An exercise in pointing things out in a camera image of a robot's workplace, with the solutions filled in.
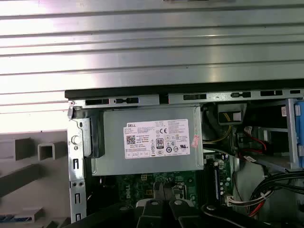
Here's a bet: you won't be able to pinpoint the white plug grey wires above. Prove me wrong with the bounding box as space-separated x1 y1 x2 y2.
224 190 269 209

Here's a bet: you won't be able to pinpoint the grey power supply unit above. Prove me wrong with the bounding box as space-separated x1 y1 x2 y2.
91 105 205 177

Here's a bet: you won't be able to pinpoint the grey parts rack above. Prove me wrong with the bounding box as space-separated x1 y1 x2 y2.
0 129 72 228

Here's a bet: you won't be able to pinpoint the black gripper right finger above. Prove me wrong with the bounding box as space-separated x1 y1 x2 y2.
165 187 269 228

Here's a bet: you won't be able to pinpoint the blue drive bay latch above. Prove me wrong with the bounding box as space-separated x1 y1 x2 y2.
293 101 304 167

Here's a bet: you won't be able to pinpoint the grey metal drive cage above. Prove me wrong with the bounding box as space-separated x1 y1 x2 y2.
237 98 304 173

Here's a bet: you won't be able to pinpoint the green Dell motherboard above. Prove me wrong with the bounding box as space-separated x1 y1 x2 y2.
116 152 235 216

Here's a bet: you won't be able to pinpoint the red orange labelled wires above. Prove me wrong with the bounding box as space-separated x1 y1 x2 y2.
238 139 270 163

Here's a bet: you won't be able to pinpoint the yellow black power wire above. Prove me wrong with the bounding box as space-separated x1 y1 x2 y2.
202 113 233 144

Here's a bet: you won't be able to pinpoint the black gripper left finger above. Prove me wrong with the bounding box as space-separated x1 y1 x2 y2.
63 182 165 228

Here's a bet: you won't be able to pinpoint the black open PC case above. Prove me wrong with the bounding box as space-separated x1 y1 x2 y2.
64 83 304 228

